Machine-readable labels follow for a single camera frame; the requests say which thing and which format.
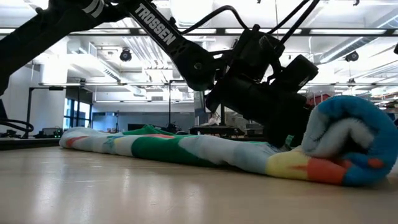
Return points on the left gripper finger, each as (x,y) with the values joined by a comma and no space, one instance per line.
(283,135)

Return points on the green dinosaur print towel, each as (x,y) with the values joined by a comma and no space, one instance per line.
(217,149)

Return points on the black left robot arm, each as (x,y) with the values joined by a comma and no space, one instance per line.
(155,25)

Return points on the red stacked storage bins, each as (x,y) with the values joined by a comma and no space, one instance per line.
(317,99)

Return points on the grey monitor on stand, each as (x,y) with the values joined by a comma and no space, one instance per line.
(199,102)

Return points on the black desk box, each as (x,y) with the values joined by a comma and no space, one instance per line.
(135,127)

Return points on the black device with green lights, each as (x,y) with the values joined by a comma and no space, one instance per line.
(49,133)

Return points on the black angled screen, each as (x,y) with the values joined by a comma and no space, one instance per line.
(2,112)

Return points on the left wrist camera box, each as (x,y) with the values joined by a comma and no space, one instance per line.
(295,73)

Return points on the black overhead light rail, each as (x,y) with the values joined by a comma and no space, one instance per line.
(220,31)

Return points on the black ceiling camera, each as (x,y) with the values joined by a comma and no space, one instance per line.
(125,56)
(352,57)

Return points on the black metal frame stand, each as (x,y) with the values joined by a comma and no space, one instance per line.
(56,88)

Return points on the black aluminium table frame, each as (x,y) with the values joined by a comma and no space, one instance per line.
(25,143)

